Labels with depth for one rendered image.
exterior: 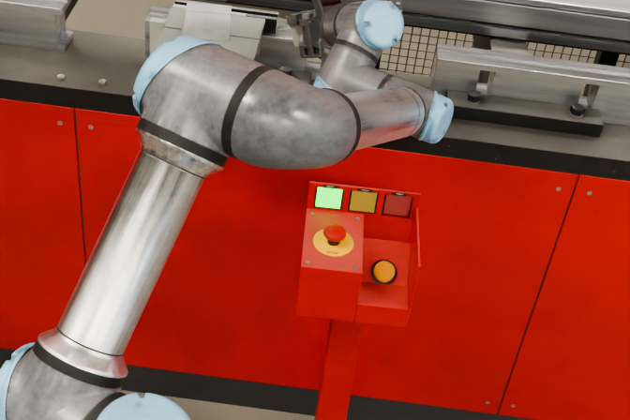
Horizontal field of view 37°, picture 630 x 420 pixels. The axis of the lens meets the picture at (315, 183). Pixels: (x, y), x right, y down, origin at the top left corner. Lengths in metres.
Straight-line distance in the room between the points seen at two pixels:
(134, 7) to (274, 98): 2.88
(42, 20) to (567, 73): 1.02
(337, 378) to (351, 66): 0.69
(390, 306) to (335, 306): 0.10
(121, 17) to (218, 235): 1.98
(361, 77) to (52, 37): 0.72
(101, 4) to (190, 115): 2.86
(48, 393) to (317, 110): 0.45
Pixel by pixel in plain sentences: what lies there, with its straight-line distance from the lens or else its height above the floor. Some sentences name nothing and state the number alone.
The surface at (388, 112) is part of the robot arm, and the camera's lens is 1.28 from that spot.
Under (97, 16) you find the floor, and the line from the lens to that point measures 3.87.
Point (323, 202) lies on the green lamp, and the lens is 1.72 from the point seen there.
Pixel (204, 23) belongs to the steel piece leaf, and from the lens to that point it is 1.81.
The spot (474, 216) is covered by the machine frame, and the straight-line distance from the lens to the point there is 1.92.
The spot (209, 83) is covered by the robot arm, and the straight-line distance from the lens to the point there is 1.10.
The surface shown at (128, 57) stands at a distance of 1.94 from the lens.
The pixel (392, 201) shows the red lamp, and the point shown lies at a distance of 1.72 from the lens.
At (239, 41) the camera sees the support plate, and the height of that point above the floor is 1.00.
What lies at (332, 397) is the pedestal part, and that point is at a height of 0.39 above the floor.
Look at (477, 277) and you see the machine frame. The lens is 2.04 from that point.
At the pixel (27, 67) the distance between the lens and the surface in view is 1.93.
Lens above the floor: 1.90
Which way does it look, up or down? 39 degrees down
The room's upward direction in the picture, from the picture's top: 7 degrees clockwise
